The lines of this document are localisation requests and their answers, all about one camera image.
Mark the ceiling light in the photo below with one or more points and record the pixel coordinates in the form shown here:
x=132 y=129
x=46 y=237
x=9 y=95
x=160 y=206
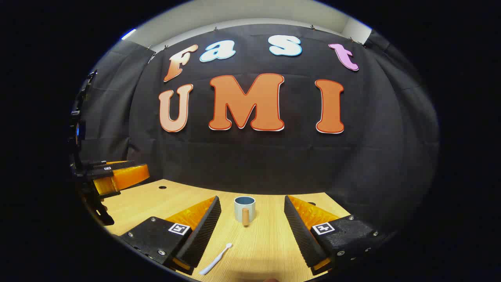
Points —
x=128 y=34

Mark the light wooden desktop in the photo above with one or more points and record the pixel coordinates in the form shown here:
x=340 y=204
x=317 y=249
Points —
x=258 y=243

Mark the white toothbrush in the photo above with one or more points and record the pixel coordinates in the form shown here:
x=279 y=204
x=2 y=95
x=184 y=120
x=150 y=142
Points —
x=215 y=260

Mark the black backdrop cloth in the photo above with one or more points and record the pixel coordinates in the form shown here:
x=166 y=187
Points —
x=274 y=164

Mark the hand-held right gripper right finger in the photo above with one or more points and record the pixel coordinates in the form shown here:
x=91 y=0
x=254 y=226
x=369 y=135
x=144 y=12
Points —
x=301 y=235

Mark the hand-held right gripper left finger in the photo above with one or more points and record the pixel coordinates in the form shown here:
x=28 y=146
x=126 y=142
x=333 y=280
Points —
x=203 y=235

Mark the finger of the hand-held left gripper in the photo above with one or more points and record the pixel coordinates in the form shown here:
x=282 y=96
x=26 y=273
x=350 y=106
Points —
x=129 y=176
x=117 y=163

